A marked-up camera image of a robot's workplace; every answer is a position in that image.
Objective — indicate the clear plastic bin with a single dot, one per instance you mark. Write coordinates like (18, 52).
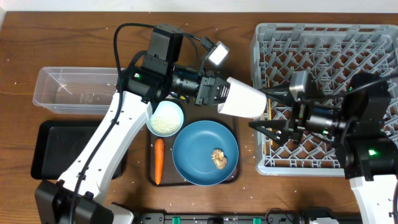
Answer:
(75, 90)

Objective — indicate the grey dishwasher rack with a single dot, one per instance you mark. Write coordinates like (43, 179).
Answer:
(332, 53)

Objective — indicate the orange carrot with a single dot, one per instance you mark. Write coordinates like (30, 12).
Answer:
(159, 160)

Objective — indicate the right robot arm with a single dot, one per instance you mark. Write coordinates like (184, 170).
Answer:
(354, 119)

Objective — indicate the pink cup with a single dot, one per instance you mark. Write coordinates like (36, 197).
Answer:
(243, 101)

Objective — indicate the light blue rice bowl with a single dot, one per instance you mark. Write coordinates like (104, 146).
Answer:
(167, 119)

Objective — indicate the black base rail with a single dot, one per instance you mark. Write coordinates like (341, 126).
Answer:
(274, 215)

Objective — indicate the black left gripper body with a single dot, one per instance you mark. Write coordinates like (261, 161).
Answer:
(204, 89)

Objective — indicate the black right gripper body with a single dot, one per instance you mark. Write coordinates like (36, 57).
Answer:
(300, 117)

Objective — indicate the crumpled gold foil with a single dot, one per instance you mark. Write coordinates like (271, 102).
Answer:
(219, 158)

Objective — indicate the black bin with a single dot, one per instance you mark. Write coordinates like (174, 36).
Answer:
(58, 145)

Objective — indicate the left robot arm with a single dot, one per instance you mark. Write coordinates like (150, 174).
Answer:
(172, 65)

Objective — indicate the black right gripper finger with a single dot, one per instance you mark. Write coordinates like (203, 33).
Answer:
(276, 130)
(280, 94)

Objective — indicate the dark brown serving tray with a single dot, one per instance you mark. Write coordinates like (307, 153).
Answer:
(192, 113)

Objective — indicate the blue plate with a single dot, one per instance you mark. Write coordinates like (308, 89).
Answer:
(194, 146)

